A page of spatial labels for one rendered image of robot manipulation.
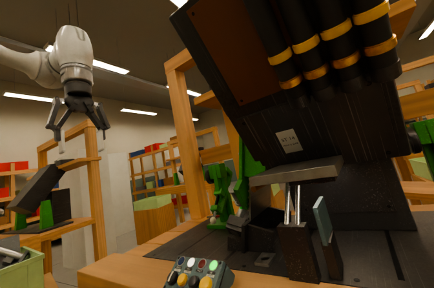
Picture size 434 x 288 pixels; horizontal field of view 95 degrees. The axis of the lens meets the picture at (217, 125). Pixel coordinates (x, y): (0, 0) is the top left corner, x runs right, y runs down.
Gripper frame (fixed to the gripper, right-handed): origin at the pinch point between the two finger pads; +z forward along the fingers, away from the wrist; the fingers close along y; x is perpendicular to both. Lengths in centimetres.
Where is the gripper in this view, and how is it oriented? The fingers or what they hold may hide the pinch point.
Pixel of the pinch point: (82, 145)
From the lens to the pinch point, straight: 75.7
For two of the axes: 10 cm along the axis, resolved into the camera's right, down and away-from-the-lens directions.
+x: 7.9, -2.7, -5.4
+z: 2.0, 9.6, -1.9
